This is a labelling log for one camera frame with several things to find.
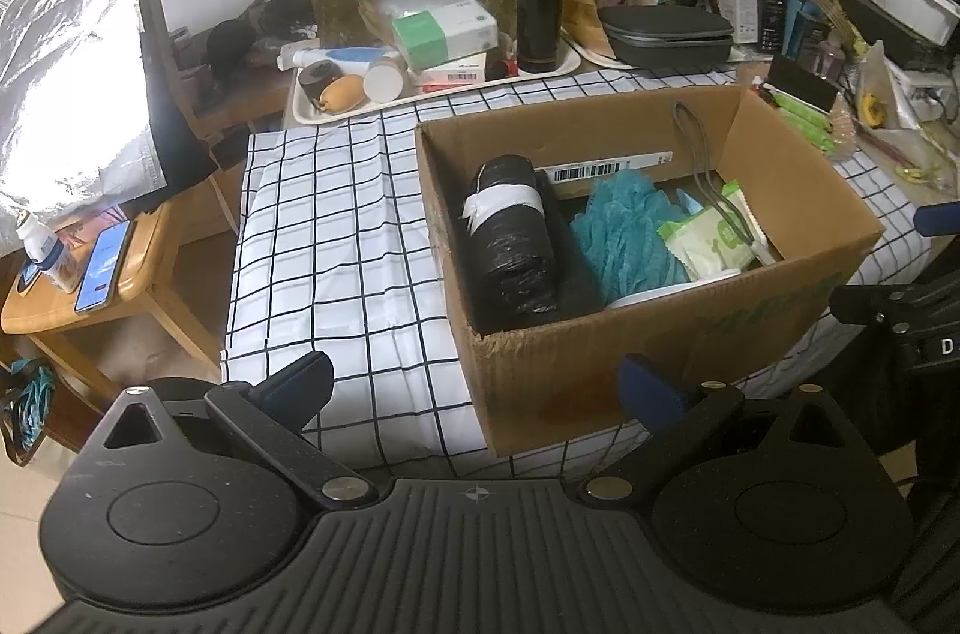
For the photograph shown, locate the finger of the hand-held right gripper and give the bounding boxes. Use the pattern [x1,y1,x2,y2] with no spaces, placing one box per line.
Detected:
[913,202,960,240]
[829,283,932,336]

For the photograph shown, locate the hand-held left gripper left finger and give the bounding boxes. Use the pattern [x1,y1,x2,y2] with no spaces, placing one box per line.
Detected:
[67,350,381,513]

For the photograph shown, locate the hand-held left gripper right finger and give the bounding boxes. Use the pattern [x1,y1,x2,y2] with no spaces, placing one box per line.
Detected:
[577,355,893,509]

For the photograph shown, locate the brown cardboard box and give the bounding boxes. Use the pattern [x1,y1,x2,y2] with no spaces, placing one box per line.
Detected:
[414,84,887,459]

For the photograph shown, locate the teal mesh bath loofah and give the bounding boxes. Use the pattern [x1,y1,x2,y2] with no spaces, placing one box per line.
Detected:
[569,168,696,310]

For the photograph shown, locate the green white wet wipes pack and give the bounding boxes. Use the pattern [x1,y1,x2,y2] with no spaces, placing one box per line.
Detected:
[658,206,760,284]

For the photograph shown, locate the black garbage bag roll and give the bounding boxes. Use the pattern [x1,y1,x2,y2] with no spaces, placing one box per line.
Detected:
[460,153,561,318]

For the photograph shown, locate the grey looped cord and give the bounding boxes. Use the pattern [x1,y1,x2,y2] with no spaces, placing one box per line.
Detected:
[670,101,779,265]

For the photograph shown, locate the black white checked tablecloth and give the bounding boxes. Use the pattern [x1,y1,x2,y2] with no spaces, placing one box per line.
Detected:
[220,62,932,479]

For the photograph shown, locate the green snack packets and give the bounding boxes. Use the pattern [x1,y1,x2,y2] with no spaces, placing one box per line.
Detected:
[772,97,835,153]

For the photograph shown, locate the wooden stool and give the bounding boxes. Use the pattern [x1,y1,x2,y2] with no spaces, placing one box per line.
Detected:
[0,201,246,456]

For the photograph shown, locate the black flat card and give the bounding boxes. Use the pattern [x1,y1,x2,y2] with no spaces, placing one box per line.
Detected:
[768,52,839,115]

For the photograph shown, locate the black rectangular box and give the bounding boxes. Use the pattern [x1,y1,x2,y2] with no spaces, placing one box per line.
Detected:
[832,0,940,70]

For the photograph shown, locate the blue smartphone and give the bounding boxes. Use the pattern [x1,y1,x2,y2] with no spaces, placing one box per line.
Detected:
[74,219,136,315]

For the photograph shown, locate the metal forks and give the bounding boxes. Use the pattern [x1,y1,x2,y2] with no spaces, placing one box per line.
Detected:
[790,0,857,59]

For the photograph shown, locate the black carton box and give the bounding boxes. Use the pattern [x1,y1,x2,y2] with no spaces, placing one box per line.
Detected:
[757,0,790,55]

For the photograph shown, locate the white rectangular tray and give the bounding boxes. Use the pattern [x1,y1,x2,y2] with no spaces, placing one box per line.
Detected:
[292,44,584,127]

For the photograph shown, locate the white bottle with blue label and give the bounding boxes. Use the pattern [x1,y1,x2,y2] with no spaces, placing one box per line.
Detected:
[16,212,81,295]

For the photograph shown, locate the wooden side table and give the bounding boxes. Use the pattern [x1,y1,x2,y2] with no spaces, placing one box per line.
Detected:
[178,4,295,157]

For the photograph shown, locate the white carton box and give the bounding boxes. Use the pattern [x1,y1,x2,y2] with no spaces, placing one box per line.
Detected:
[730,0,767,44]

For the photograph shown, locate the yellow egg-shaped sponge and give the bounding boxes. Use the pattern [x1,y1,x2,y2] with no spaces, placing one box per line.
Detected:
[318,73,368,115]

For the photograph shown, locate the black tape roll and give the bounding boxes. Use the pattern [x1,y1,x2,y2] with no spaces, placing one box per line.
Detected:
[298,62,336,100]

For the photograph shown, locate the white cylindrical jar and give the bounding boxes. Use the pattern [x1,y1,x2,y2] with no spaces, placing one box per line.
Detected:
[363,56,407,104]

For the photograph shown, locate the grey hard case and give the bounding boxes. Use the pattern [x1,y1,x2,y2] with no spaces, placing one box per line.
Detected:
[597,3,737,70]

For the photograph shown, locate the white blue tube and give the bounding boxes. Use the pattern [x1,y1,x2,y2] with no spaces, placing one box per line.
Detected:
[278,44,400,74]

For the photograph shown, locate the red white small box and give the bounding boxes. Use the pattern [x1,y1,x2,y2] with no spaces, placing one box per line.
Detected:
[410,54,490,89]

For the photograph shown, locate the green white tissue box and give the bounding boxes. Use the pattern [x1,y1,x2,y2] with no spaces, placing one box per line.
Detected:
[391,0,501,67]

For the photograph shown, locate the silver foil insulated bag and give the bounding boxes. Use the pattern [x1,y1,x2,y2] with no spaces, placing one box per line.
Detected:
[0,0,220,232]

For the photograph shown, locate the brown paper bag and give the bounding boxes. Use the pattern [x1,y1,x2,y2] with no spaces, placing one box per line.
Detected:
[558,0,602,44]

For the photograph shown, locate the teal black strap bundle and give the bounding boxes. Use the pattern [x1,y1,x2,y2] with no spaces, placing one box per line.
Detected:
[0,355,59,464]

